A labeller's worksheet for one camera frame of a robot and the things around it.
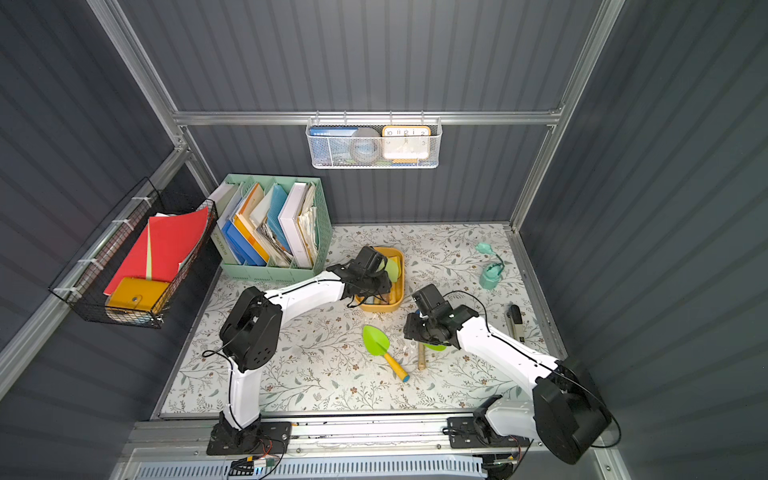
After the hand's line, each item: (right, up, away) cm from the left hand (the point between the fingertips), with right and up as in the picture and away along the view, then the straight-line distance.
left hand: (387, 282), depth 94 cm
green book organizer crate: (-36, +17, -1) cm, 40 cm away
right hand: (+8, -12, -10) cm, 18 cm away
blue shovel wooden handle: (+10, -20, -9) cm, 24 cm away
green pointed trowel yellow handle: (-3, -18, -4) cm, 19 cm away
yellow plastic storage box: (+3, -5, +3) cm, 7 cm away
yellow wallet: (-54, 0, -30) cm, 62 cm away
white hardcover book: (-29, +19, -7) cm, 36 cm away
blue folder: (-47, +10, +1) cm, 48 cm away
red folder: (-54, +13, -18) cm, 59 cm away
